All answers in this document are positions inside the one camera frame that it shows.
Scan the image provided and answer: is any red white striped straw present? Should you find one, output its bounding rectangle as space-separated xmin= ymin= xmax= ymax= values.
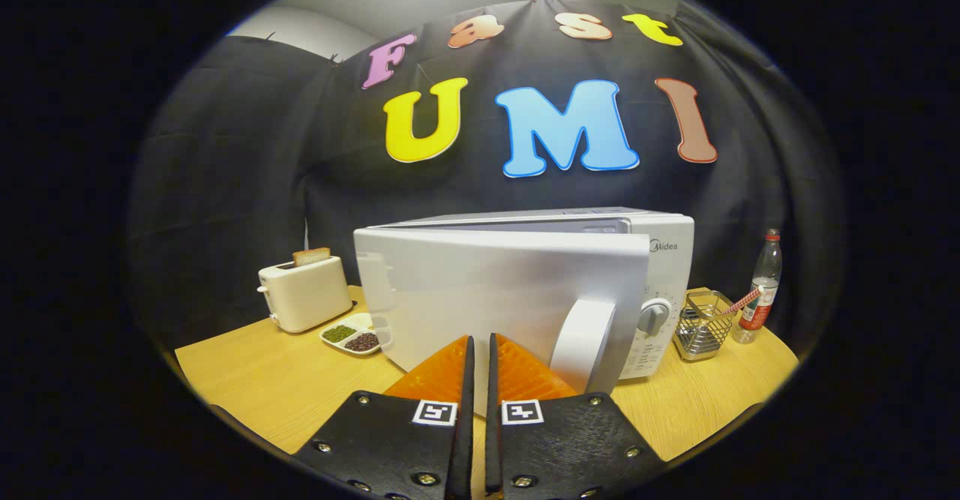
xmin=718 ymin=285 xmax=764 ymax=316

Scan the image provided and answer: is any clear plastic bottle red label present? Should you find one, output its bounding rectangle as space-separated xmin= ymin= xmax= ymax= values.
xmin=732 ymin=229 xmax=783 ymax=345

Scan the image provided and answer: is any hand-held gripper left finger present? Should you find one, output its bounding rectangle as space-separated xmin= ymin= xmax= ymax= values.
xmin=292 ymin=335 xmax=476 ymax=500

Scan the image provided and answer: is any metal wire holder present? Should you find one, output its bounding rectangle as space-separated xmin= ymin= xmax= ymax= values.
xmin=672 ymin=289 xmax=737 ymax=362

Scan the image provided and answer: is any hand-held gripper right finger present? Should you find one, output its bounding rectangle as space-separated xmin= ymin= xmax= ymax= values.
xmin=485 ymin=333 xmax=668 ymax=500

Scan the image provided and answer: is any white divided dish with beans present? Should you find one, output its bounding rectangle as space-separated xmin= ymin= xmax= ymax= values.
xmin=319 ymin=313 xmax=383 ymax=356

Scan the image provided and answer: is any white toaster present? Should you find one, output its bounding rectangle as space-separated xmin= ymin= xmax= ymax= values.
xmin=256 ymin=255 xmax=353 ymax=334

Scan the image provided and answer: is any white microwave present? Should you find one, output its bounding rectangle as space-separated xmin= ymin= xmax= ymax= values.
xmin=352 ymin=208 xmax=696 ymax=418

